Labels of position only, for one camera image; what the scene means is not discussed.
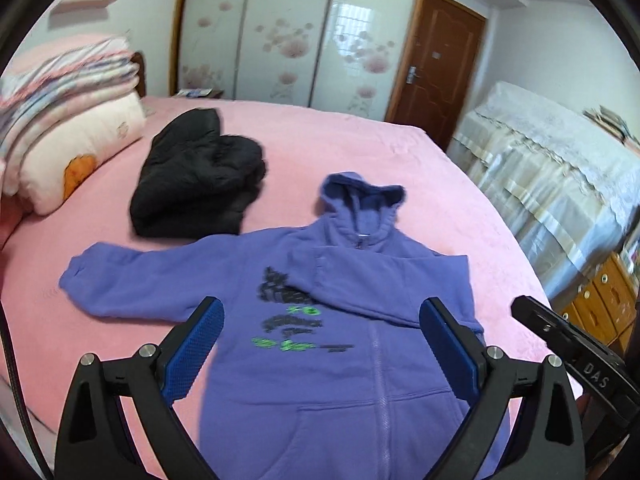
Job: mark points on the wooden drawer cabinet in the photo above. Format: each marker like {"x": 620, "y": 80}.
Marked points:
{"x": 600, "y": 300}

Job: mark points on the black padded jacket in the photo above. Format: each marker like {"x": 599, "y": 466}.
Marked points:
{"x": 195, "y": 180}

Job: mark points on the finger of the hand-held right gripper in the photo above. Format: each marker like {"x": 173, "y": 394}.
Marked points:
{"x": 542, "y": 322}

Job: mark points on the stack of books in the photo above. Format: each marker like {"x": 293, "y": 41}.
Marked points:
{"x": 612, "y": 122}

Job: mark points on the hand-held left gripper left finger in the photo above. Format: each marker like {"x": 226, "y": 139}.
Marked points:
{"x": 192, "y": 355}

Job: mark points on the brown wooden door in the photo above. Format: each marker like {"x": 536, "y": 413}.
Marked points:
{"x": 440, "y": 55}

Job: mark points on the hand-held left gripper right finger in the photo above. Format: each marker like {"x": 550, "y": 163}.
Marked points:
{"x": 450, "y": 350}

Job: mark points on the pink bed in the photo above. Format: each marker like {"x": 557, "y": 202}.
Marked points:
{"x": 350, "y": 145}

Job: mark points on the floral sliding door wardrobe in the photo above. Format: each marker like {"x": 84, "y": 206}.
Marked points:
{"x": 290, "y": 30}

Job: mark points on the wooden headboard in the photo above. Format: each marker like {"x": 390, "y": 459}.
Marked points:
{"x": 140, "y": 72}

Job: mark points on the lace-covered furniture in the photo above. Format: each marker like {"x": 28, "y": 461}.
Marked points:
{"x": 545, "y": 160}

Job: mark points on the pink wall shelf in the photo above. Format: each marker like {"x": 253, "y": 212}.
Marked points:
{"x": 85, "y": 6}

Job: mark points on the cream pillow with orange print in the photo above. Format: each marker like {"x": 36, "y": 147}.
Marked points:
{"x": 85, "y": 145}

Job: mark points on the striped folded quilt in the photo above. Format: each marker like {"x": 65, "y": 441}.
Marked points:
{"x": 65, "y": 80}

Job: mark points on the purple zip hoodie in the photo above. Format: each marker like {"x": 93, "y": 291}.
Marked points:
{"x": 340, "y": 370}

